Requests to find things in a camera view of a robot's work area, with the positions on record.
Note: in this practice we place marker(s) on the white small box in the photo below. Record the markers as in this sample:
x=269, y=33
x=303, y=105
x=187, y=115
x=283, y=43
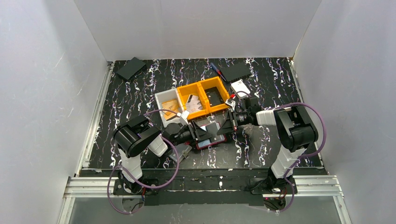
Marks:
x=240, y=89

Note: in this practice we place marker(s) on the blue red pen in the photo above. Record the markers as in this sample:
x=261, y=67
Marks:
x=214, y=68

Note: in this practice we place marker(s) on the yellow bin with black card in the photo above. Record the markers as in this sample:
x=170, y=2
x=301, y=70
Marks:
x=214, y=82

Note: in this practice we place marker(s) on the gold VIP card top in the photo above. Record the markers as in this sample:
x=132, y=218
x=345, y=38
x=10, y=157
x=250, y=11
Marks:
x=170, y=104

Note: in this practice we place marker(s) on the red card holder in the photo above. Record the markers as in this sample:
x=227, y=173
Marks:
x=214, y=139

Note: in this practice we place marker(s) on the white VIP card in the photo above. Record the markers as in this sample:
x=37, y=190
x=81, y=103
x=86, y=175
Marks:
x=193, y=104

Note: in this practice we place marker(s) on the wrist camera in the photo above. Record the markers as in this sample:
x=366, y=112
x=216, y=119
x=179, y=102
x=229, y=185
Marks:
x=183, y=117
x=233, y=104

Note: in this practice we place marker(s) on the yellow bin with white cards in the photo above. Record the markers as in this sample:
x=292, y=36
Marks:
x=194, y=89

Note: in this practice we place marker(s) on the black flat box left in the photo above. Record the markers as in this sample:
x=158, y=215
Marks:
x=131, y=68

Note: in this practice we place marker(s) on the grey card holder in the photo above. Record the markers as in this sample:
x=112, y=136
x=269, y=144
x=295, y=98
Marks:
x=182, y=152

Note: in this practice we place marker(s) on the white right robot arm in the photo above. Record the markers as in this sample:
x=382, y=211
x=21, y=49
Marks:
x=295, y=128

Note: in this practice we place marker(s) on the gold card from red holder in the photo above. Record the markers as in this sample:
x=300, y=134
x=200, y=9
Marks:
x=171, y=115

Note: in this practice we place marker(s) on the black flat box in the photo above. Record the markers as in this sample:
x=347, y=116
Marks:
x=131, y=68
x=235, y=72

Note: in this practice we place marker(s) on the black flat box right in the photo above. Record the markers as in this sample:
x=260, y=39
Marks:
x=235, y=72

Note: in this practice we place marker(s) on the white plastic bin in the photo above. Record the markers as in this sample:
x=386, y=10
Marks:
x=164, y=96

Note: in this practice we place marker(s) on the black card in bin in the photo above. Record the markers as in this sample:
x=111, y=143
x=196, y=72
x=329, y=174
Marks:
x=214, y=96

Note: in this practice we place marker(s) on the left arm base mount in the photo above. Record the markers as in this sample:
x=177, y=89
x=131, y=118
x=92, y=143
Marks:
x=122, y=188

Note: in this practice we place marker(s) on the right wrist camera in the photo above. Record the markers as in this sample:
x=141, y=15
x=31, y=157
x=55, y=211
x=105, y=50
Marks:
x=233, y=104

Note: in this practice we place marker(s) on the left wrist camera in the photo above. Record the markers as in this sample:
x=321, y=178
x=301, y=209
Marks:
x=183, y=117

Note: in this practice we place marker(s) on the black card from red holder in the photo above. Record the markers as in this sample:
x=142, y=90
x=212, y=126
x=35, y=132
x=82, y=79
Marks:
x=212, y=128

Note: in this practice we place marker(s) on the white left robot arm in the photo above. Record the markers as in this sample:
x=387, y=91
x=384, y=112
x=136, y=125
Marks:
x=138, y=134

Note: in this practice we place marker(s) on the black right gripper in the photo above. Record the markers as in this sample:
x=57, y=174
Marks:
x=232, y=121

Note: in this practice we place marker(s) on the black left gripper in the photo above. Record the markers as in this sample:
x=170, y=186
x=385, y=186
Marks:
x=194, y=132

